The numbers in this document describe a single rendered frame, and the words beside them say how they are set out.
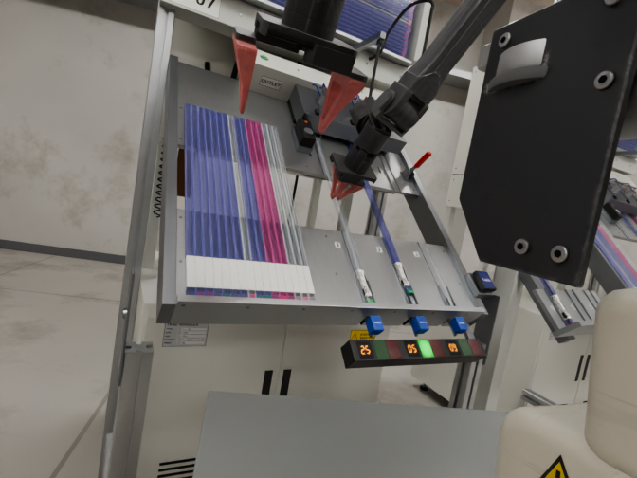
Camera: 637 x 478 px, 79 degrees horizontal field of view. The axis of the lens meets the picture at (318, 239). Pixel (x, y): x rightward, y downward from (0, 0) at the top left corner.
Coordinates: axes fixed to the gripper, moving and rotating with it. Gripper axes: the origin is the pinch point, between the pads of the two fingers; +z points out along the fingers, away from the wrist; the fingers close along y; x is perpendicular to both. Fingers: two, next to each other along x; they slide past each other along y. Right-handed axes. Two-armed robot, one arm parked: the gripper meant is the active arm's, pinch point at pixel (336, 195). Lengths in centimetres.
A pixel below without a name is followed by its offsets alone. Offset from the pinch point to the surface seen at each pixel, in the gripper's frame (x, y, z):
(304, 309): 30.1, 14.7, 2.5
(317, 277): 22.6, 9.9, 2.8
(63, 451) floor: 18, 49, 106
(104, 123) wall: -282, 56, 188
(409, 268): 18.7, -14.7, 1.8
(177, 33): -57, 35, -1
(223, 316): 29.7, 28.0, 5.9
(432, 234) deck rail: 5.2, -30.4, 2.3
